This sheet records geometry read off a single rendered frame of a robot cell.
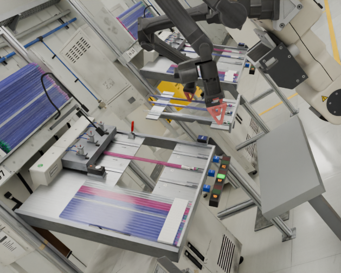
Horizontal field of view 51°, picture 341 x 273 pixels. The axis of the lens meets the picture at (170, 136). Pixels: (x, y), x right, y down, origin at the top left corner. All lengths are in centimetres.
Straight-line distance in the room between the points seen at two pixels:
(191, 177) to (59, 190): 60
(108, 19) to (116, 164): 130
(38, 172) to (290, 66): 114
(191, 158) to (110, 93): 125
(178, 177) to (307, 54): 77
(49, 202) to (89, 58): 145
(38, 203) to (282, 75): 112
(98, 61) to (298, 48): 173
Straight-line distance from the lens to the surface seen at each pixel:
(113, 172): 175
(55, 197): 168
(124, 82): 278
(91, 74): 288
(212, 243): 210
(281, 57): 134
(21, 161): 172
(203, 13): 162
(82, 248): 355
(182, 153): 184
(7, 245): 188
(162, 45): 183
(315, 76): 140
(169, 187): 164
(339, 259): 199
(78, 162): 175
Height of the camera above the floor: 137
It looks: 14 degrees down
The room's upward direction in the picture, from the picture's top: 42 degrees counter-clockwise
